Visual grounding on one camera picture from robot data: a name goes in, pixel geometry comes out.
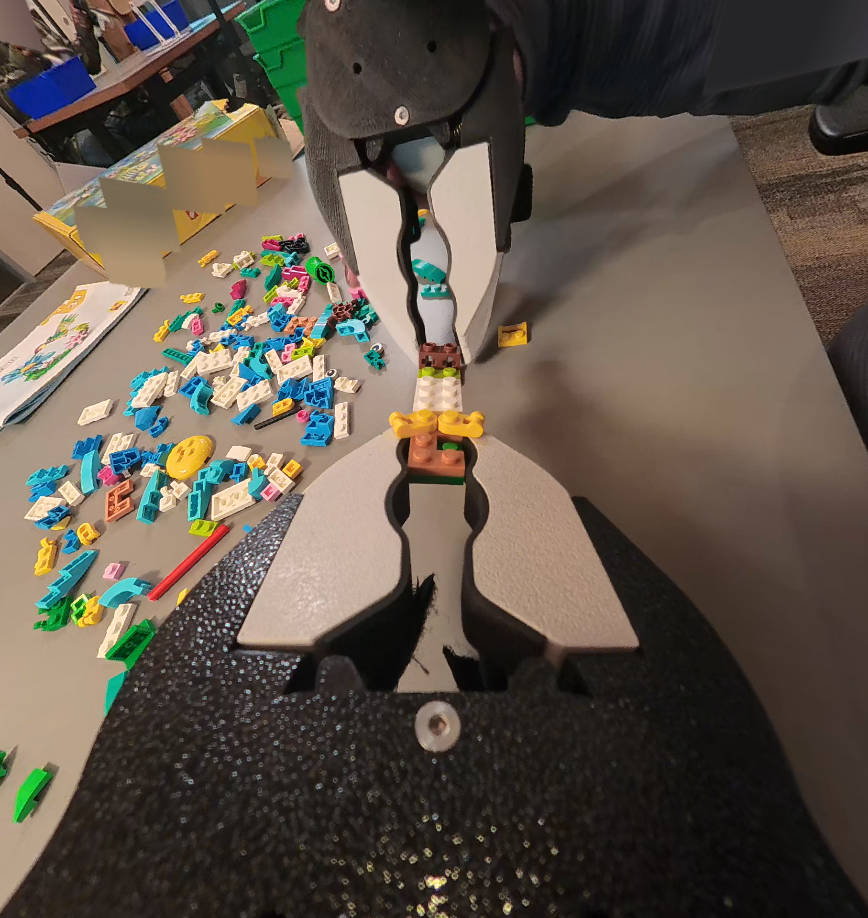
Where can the yellow toy brick box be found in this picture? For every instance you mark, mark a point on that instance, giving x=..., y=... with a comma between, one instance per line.
x=251, y=118

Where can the green toy cylinder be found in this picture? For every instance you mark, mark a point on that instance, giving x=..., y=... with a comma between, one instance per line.
x=320, y=271

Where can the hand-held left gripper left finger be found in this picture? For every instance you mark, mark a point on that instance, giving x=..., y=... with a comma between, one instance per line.
x=319, y=566

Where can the yellow round toy piece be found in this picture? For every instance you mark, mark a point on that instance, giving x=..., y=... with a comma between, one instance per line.
x=188, y=457

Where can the blue plastic bin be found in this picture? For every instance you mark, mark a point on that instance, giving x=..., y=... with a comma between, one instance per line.
x=150, y=29
x=46, y=93

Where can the instruction booklet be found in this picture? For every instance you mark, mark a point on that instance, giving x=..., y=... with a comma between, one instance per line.
x=39, y=358

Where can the grey desk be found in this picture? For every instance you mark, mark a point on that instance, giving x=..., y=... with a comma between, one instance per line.
x=620, y=323

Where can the pile of colourful toy bricks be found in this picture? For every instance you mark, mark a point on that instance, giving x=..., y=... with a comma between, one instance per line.
x=226, y=391

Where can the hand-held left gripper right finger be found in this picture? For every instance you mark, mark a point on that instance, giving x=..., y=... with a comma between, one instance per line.
x=548, y=566

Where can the red toy rod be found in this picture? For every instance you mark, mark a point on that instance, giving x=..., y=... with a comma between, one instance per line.
x=188, y=561

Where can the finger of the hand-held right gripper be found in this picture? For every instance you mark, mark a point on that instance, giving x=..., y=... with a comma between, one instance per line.
x=473, y=215
x=376, y=237

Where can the teal toy plate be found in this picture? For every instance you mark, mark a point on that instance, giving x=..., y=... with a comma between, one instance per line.
x=437, y=291

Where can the person's dark clothing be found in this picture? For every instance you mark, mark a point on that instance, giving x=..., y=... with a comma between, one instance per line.
x=864, y=387

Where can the toy brick figure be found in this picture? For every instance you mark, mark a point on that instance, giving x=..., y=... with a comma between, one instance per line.
x=437, y=391

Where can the stacked green plastic bins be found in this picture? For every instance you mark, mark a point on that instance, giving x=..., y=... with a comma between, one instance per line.
x=283, y=57

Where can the yellow toy plate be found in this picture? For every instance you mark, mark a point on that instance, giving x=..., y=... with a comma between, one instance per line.
x=513, y=335

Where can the wooden table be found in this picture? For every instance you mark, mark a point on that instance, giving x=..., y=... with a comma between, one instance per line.
x=139, y=61

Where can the black toy rod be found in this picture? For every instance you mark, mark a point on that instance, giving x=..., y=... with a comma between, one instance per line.
x=276, y=422

